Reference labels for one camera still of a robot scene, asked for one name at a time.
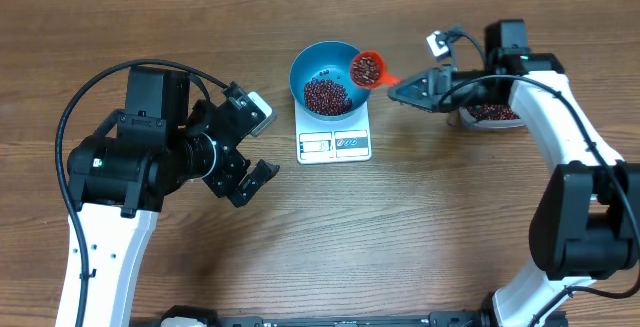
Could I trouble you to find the red scoop blue handle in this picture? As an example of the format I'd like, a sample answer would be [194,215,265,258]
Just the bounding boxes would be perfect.
[349,50,403,89]

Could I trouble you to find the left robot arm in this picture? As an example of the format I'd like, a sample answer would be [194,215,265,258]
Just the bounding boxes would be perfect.
[56,92,279,326]

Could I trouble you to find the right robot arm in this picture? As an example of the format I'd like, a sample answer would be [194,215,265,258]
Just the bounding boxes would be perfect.
[388,20,639,326]

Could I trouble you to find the red beans in scoop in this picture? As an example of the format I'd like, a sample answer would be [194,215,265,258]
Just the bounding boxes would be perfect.
[350,56,380,87]

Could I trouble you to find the white digital kitchen scale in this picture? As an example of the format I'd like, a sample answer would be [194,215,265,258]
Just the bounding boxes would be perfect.
[295,102,373,165]

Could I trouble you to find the red beans in bowl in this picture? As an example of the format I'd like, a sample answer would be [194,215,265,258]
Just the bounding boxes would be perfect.
[303,70,353,116]

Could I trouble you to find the blue metal bowl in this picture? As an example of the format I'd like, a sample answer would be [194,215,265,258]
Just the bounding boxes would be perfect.
[289,41,370,120]

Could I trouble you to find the red beans pile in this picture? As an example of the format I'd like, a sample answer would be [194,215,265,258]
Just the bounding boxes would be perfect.
[468,104,519,121]

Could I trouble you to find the clear plastic container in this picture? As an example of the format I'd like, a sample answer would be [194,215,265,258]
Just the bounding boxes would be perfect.
[458,106,525,130]

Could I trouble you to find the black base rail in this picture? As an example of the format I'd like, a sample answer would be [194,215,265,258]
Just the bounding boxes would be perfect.
[129,305,496,327]

